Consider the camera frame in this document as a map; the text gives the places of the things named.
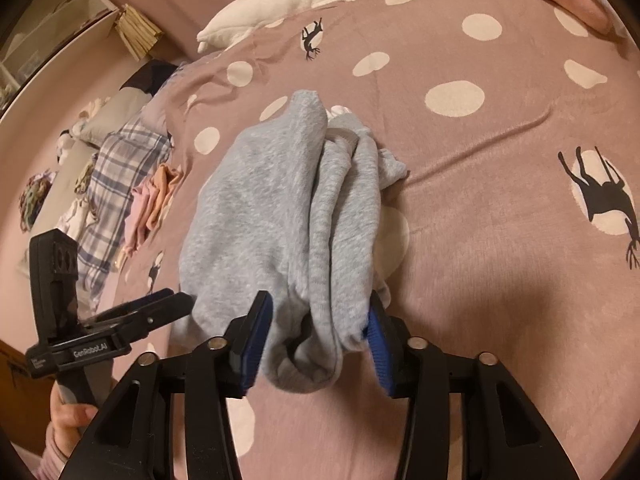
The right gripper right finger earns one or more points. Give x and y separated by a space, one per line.
504 435

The left hand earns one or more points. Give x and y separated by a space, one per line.
67 419

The straw tassel decoration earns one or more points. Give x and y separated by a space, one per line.
138 34

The pink polka dot bedspread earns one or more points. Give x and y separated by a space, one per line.
516 229

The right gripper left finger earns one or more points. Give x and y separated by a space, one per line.
130 437

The beige pillow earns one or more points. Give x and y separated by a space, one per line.
115 113

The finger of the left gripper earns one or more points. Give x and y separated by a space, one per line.
132 306
137 325

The light pink folded clothes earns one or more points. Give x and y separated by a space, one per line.
135 229

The grey New York sweatshirt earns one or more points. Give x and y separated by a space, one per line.
293 209

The orange folded clothes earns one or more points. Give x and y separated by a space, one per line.
163 184

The blue plaid pillow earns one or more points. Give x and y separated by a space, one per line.
92 194

